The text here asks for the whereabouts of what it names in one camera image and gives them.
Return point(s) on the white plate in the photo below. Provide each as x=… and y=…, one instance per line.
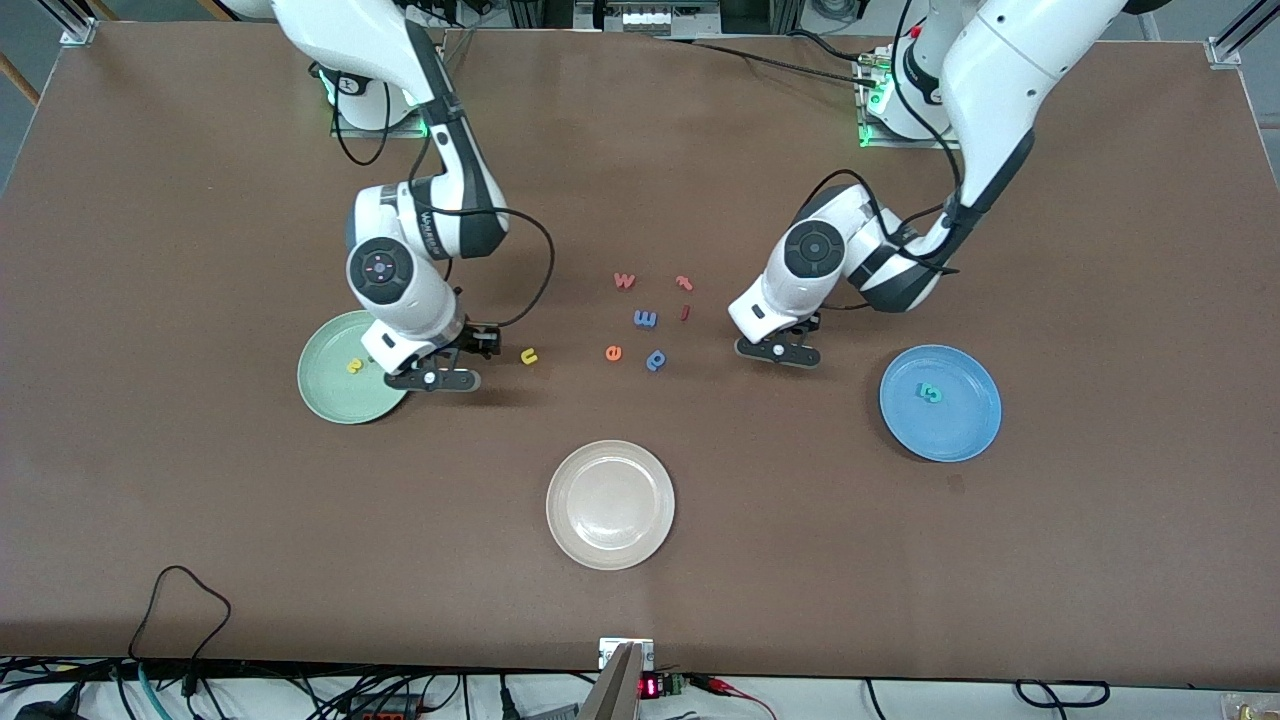
x=610, y=505

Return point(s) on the blue letter a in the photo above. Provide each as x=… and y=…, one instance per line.
x=656, y=360

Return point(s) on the red and black clip leads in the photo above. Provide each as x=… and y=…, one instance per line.
x=730, y=688

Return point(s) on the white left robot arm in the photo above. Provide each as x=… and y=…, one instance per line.
x=990, y=90

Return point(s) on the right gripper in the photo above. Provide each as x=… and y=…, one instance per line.
x=472, y=340

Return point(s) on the aluminium frame bracket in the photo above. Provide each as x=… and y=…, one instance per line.
x=1235, y=40
x=76, y=28

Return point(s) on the pink letter w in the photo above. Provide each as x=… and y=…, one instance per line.
x=624, y=280

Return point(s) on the grey metal camera mount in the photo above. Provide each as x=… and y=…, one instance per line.
x=618, y=685

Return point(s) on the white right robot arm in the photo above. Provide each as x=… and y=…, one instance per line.
x=440, y=190

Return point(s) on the red digit display module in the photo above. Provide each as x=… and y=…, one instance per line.
x=650, y=687

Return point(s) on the blue plate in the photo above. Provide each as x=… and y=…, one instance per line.
x=950, y=420

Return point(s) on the grey control box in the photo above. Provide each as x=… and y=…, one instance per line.
x=648, y=16

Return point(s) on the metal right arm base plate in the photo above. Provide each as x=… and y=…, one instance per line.
x=350, y=128

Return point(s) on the blue letter m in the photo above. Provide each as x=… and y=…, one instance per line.
x=645, y=319

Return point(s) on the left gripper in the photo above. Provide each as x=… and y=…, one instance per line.
x=809, y=325

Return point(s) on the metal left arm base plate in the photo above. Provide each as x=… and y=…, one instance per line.
x=870, y=138

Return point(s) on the green plate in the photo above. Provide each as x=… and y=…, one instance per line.
x=335, y=385

